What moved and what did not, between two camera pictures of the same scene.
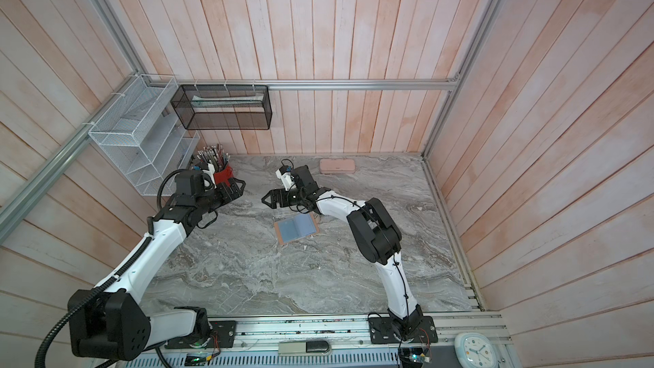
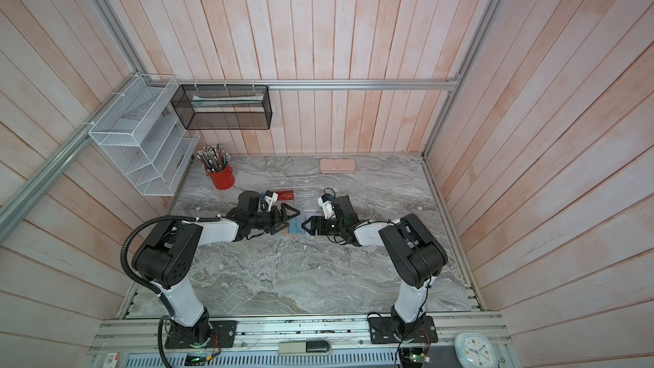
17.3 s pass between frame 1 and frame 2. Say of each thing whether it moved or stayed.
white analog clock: stayed
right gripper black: moved
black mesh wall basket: stayed
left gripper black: moved
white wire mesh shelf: stayed
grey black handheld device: stayed
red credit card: moved
